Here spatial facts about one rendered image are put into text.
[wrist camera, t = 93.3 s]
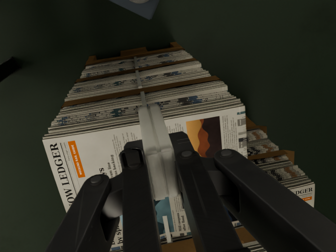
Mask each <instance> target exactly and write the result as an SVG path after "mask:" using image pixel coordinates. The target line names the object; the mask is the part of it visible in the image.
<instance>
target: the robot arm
mask: <svg viewBox="0 0 336 252"><path fill-rule="evenodd" d="M138 116H139V123H140V130H141V137H142V139H140V140H135V141H129V142H127V143H126V144H125V145H124V147H123V150H122V151H121V152H120V153H119V159H120V163H121V167H122V172H121V173H120V174H118V175H117V176H115V177H112V178H109V176H108V175H106V174H96V175H93V176H91V177H89V178H88V179H87V180H86V181H85V182H84V183H83V185H82V187H81V188H80V190H79V192H78V194H77V195H76V197H75V199H74V201H73V202H72V204H71V206H70V208H69V209H68V211H67V213H66V215H65V216H64V218H63V220H62V222H61V223H60V225H59V227H58V229H57V230H56V232H55V234H54V236H53V237H52V239H51V241H50V242H49V244H48V246H47V248H46V249H45V251H44V252H110V249H111V246H112V243H113V240H114V237H115V234H116V231H117V228H118V225H119V222H120V216H121V215H122V234H123V252H162V246H161V240H160V233H159V227H158V221H157V215H156V209H155V203H154V200H155V201H159V200H164V199H165V197H169V198H174V197H178V196H179V195H180V196H181V202H182V209H184V210H185V214H186V217H187V221H188V225H189V228H190V232H191V235H192V239H193V242H194V246H195V249H196V252H251V251H250V249H249V248H248V247H246V248H244V247H243V245H242V243H241V241H240V238H239V236H238V234H237V232H236V230H235V228H234V226H233V224H232V222H231V220H230V217H229V215H228V213H227V211H226V209H225V207H226V208H227V209H228V210H229V211H230V212H231V213H232V214H233V216H234V217H235V218H236V219H237V220H238V221H239V222H240V223H241V224H242V225H243V226H244V228H245V229H246V230H247V231H248V232H249V233H250V234H251V235H252V236H253V237H254V238H255V239H256V241H257V242H258V243H259V244H260V245H261V246H262V247H263V248H264V249H265V250H266V251H267V252H336V224H335V223H334V222H332V221H331V220H330V219H328V218H327V217H326V216H324V215H323V214H322V213H320V212H319V211H318V210H316V209H315V208H313V207H312V206H311V205H309V204H308V203H307V202H305V201H304V200H303V199H301V198H300V197H299V196H297V195H296V194H295V193H293V192H292V191H290V190H289V189H288V188H286V187H285V186H284V185H282V184H281V183H280V182H278V181H277V180H276V179H274V178H273V177H272V176H270V175H269V174H267V173H266V172H265V171H263V170H262V169H261V168H259V167H258V166H257V165H255V164H254V163H253V162H251V161H250V160H249V159H247V158H246V157H244V156H243V155H242V154H240V153H239V152H238V151H236V150H234V149H229V148H227V149H226V148H225V149H221V150H219V151H217V152H216V153H215V154H214V157H202V156H200V154H199V153H198V152H197V151H195V150H194V148H193V146H192V143H191V142H190V139H189V137H188V135H187V134H186V133H185V132H183V131H179V132H174V133H168V130H167V127H166V124H165V121H164V118H163V115H162V112H161V109H160V106H159V104H157V103H155V104H150V105H149V107H148V106H146V105H144V106H139V108H138ZM224 206H225V207H224Z"/></svg>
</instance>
